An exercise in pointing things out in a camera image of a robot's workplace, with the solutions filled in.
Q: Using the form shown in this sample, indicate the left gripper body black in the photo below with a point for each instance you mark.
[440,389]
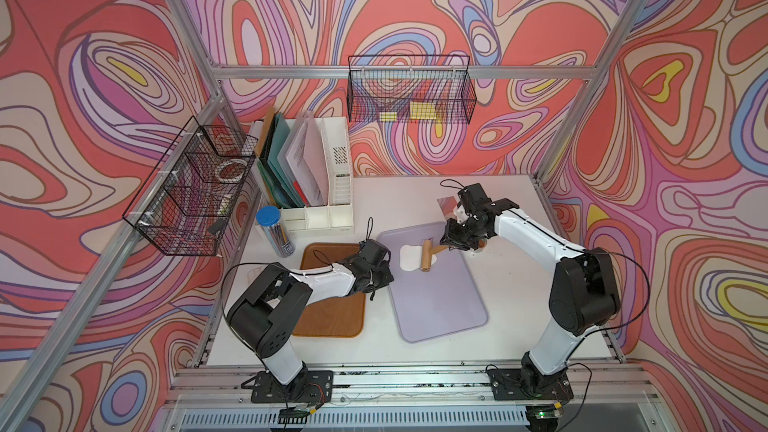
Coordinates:
[376,279]

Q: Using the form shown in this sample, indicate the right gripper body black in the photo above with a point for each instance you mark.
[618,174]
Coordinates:
[465,236]

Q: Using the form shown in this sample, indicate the white dough piece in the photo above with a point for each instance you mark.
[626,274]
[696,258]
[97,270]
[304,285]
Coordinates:
[410,258]

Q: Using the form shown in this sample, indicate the wooden dough roller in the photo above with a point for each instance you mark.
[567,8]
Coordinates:
[429,251]

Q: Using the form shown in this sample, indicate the lilac plastic cutting mat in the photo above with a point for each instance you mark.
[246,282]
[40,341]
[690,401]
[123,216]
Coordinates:
[437,303]

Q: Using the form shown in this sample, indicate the round metal cutter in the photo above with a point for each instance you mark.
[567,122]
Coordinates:
[481,246]

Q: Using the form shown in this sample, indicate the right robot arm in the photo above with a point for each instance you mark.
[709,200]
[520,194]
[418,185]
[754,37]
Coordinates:
[583,294]

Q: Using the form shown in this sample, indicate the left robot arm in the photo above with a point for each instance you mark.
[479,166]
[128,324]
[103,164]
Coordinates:
[266,314]

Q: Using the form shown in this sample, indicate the tape roll in basket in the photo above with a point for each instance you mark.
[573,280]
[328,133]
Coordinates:
[231,171]

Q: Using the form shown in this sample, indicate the brown wooden tray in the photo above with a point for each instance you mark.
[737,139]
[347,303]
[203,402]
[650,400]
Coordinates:
[335,317]

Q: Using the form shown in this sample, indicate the green folder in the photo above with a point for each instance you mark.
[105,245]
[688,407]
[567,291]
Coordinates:
[277,162]

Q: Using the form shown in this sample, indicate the blue lid clear jar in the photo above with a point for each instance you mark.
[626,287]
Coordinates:
[270,220]

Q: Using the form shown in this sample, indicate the yellow sticky note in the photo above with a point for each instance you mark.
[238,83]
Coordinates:
[422,110]

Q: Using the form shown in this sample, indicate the white file organizer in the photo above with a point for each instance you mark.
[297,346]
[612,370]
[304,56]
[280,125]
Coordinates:
[336,216]

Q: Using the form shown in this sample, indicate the white paper folder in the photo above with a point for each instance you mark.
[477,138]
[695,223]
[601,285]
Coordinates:
[306,159]

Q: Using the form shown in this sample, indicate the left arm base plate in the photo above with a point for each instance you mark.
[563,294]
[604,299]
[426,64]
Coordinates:
[313,387]

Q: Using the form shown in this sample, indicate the black wire basket back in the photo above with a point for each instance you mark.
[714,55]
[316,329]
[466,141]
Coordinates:
[381,87]

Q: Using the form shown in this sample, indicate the black wire basket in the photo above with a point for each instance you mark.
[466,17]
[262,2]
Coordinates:
[381,87]
[181,209]

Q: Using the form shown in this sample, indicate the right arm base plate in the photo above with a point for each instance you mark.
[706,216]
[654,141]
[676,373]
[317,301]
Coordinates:
[521,384]

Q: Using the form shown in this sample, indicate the black wire basket left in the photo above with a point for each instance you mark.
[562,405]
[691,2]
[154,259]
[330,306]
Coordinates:
[181,209]

